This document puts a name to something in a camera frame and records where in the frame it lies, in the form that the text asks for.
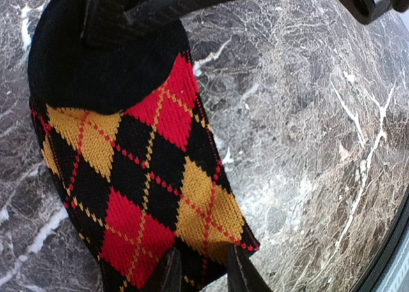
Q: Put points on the black orange argyle sock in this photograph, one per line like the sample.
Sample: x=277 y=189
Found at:
x=126 y=139

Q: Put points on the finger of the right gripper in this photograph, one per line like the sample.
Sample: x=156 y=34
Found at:
x=105 y=25
x=207 y=1

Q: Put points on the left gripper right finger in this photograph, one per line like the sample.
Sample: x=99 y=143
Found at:
x=242 y=274

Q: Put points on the black front rail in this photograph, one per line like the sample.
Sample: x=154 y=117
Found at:
x=388 y=271

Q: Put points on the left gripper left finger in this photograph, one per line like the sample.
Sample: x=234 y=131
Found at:
x=167 y=275

